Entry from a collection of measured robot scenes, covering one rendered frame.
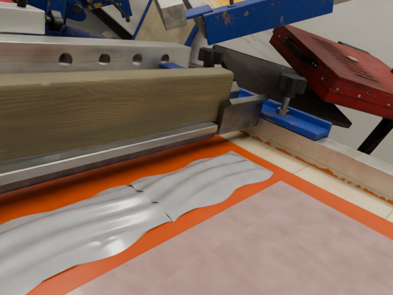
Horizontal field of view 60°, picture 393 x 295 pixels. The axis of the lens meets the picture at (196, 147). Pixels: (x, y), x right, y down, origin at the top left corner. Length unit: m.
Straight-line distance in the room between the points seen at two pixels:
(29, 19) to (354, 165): 0.50
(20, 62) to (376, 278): 0.49
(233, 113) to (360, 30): 1.88
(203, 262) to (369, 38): 2.09
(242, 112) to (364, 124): 1.86
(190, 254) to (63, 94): 0.17
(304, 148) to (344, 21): 1.87
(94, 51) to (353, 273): 0.47
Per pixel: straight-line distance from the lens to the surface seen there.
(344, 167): 0.49
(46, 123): 0.30
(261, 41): 2.58
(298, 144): 0.50
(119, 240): 0.28
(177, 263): 0.27
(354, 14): 2.32
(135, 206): 0.32
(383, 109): 1.31
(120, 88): 0.33
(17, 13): 0.58
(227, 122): 0.46
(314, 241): 0.35
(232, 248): 0.30
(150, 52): 0.65
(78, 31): 1.09
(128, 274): 0.26
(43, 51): 0.55
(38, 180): 0.34
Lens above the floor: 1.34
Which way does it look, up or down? 33 degrees down
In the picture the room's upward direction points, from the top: 26 degrees clockwise
